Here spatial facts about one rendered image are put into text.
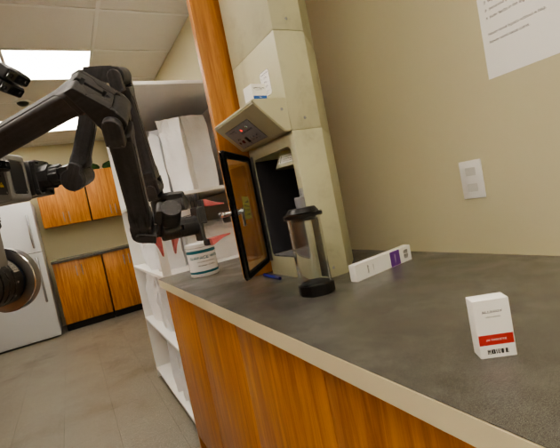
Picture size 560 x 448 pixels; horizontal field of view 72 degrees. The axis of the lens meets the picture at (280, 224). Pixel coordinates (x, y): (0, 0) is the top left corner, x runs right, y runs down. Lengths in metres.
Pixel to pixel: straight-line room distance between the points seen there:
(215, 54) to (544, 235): 1.23
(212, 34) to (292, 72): 0.47
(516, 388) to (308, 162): 0.84
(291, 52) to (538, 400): 1.06
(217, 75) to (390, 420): 1.27
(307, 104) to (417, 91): 0.38
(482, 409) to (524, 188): 0.80
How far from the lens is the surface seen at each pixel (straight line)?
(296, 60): 1.28
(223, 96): 1.54
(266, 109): 1.17
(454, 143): 1.32
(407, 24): 1.45
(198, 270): 1.76
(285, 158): 1.29
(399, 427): 0.69
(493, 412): 0.53
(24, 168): 1.56
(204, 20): 1.64
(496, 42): 1.26
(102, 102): 0.88
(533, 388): 0.58
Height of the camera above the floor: 1.22
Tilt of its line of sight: 4 degrees down
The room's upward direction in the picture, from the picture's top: 11 degrees counter-clockwise
